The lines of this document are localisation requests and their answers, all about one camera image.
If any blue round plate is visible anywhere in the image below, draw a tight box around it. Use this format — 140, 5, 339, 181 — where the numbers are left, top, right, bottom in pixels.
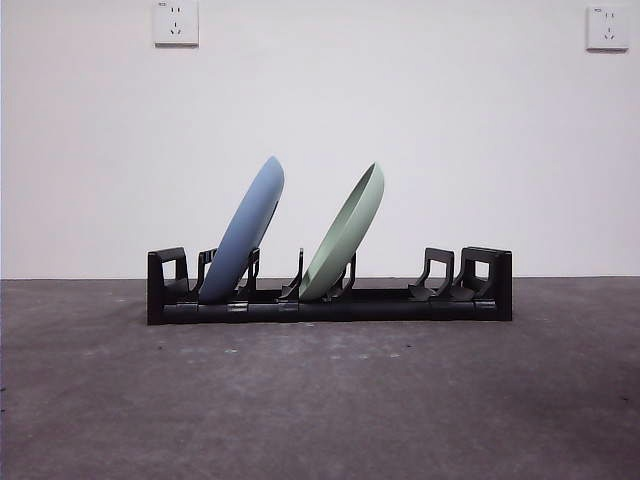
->
198, 154, 286, 305

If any black plastic plate rack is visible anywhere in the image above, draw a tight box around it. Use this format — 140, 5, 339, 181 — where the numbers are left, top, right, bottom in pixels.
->
146, 245, 514, 326

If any green round plate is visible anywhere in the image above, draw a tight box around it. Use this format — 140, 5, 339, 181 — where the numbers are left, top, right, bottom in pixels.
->
298, 161, 386, 303

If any white wall socket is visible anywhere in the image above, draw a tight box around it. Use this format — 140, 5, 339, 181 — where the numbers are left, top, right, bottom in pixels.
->
585, 5, 630, 52
153, 0, 200, 49

